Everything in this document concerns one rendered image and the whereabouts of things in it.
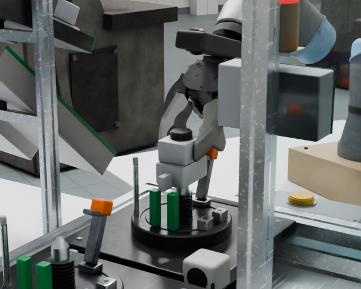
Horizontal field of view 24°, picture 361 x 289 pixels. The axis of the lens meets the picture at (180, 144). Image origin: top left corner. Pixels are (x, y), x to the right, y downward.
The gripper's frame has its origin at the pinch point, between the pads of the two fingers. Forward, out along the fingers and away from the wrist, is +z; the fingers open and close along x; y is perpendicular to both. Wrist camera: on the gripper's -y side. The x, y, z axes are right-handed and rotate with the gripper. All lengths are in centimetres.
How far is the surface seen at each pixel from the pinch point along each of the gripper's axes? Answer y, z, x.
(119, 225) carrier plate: 6.7, 10.5, 8.2
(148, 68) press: 246, -165, 205
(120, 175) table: 45, -13, 40
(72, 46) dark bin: -5.2, -10.6, 21.0
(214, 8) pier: 631, -504, 456
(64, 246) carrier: -14.2, 21.5, -0.9
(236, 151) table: 65, -33, 28
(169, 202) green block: 1.3, 7.7, -1.3
